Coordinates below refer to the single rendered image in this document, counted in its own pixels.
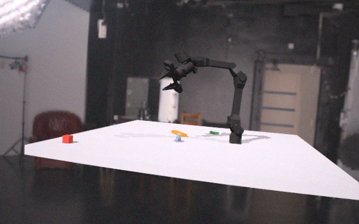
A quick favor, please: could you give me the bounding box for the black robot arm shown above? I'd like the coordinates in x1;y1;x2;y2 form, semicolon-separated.
174;49;247;145

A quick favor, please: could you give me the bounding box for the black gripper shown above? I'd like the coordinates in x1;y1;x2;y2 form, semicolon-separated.
158;60;188;93

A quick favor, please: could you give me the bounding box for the small red block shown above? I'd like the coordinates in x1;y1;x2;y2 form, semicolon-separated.
62;135;73;143

